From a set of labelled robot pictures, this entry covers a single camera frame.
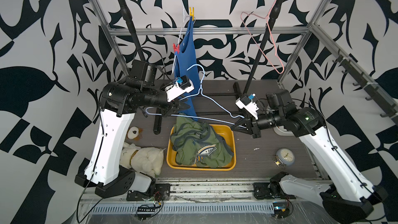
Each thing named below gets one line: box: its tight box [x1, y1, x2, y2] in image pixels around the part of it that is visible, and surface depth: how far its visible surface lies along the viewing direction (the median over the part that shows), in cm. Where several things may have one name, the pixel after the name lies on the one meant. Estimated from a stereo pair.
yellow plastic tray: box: [166, 123, 237, 172], surface depth 81 cm
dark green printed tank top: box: [170, 115, 234, 169], surface depth 81 cm
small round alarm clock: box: [274, 147, 296, 170], surface depth 83 cm
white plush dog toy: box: [119, 142, 165, 178], surface depth 77 cm
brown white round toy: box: [126, 126, 144, 141], surface depth 93 cm
